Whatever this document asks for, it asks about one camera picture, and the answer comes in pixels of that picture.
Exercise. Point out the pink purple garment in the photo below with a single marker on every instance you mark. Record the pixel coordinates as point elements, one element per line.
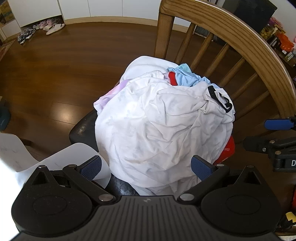
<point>108,96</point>

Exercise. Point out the beige slipper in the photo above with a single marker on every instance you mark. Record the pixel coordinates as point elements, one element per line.
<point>55,29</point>
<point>49,27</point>

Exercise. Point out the cluttered wooden shelf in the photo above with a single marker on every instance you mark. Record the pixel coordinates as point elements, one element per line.
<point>275,34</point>

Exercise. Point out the patterned rug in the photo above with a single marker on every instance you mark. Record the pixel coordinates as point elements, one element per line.
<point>4,48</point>

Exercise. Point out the red printed garment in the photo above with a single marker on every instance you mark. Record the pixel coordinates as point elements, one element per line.
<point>227,153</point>

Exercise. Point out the yellow black printed item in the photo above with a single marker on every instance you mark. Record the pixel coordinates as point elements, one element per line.
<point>290,217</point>

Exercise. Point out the plain white garment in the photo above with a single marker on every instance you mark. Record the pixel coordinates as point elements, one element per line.
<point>145,66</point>

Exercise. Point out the orange packet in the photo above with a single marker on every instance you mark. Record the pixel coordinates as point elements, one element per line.
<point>285,42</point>

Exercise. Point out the white shirt with black collar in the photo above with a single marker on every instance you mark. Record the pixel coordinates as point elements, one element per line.
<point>161,127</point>

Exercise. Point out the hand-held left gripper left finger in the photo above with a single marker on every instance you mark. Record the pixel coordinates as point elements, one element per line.
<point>91,168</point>

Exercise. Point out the black white sneaker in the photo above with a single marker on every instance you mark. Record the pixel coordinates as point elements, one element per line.
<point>30,32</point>
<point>23,38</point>

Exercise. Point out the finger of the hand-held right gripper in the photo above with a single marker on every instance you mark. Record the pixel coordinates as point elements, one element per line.
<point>276,124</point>
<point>256,143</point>

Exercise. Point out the grey vent grille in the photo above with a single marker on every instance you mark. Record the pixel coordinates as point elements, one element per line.
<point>202,31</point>

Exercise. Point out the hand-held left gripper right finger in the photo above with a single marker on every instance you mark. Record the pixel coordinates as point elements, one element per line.
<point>200,168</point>

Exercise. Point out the pink shoe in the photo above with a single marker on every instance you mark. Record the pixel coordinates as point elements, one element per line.
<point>44,23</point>

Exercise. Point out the teal box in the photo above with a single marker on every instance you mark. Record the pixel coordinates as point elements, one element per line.
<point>3,115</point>

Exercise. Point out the wooden chair with black seat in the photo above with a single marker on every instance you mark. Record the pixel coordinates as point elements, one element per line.
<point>254,37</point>

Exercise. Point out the black cabinet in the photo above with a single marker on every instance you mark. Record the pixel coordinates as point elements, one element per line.
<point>254,9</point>

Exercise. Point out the plain white cabinet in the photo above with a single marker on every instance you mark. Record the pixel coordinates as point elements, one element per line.
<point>92,9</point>

